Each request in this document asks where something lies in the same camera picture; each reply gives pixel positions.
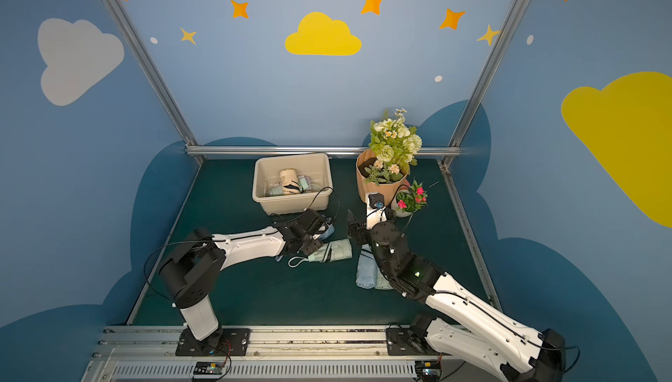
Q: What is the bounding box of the green umbrella with black strap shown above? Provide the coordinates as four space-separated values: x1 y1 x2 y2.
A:
288 239 353 268

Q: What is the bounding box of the mint green umbrella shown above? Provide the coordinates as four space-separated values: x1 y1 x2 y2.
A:
268 175 312 196

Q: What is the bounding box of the beige striped umbrella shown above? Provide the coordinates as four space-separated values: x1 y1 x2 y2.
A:
280 168 303 196

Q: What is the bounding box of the light blue umbrella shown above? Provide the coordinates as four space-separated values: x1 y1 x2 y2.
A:
318 224 334 240

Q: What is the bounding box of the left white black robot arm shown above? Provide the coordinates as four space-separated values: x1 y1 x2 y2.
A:
157 209 330 357

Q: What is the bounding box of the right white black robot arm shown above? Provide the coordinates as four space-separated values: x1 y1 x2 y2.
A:
348 210 568 381

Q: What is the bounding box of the pale blue umbrella left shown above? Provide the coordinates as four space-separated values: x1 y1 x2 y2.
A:
355 245 377 289

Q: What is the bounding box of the beige plastic storage box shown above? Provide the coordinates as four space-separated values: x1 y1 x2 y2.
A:
252 154 334 216

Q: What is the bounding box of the pale green umbrella middle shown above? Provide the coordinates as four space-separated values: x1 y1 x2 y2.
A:
374 269 393 290

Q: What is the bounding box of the white pot with pink flowers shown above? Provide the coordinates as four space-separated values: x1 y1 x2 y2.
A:
392 181 429 217

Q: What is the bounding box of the orange pot with green flowers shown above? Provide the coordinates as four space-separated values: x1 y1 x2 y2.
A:
356 108 423 203

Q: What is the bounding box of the right circuit board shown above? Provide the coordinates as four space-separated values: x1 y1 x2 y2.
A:
414 361 443 382

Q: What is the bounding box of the circuit board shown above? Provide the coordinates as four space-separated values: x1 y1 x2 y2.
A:
192 361 226 380
414 361 443 382

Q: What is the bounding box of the left circuit board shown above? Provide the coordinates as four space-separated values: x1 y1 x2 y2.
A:
192 361 226 380

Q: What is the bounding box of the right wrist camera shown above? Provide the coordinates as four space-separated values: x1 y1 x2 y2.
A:
365 192 388 230

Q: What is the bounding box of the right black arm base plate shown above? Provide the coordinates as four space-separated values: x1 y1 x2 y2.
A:
385 326 453 357

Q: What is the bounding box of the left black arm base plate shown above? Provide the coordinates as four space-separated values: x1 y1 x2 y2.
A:
175 328 251 357

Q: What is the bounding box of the aluminium rail front frame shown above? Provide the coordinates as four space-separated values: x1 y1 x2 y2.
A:
82 325 462 381

